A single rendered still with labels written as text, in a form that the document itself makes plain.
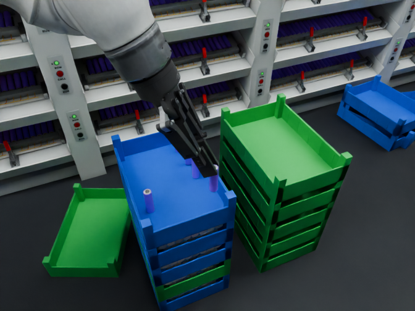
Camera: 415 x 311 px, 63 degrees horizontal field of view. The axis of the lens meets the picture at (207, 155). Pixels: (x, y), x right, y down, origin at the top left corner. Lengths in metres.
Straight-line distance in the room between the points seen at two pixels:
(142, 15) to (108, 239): 0.81
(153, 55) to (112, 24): 0.07
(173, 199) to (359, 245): 0.65
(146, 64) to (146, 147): 0.44
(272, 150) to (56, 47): 0.66
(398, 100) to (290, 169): 0.94
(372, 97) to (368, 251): 0.79
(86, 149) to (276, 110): 0.67
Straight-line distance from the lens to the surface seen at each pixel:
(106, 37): 0.50
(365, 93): 1.75
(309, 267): 1.10
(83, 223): 1.22
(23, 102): 1.20
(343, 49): 1.57
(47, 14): 0.61
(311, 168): 0.90
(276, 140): 0.96
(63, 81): 1.11
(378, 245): 1.23
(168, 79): 0.53
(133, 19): 0.49
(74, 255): 1.15
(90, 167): 1.32
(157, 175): 0.85
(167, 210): 0.77
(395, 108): 1.70
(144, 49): 0.50
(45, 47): 1.07
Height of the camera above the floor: 0.93
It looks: 43 degrees down
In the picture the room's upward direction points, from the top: straight up
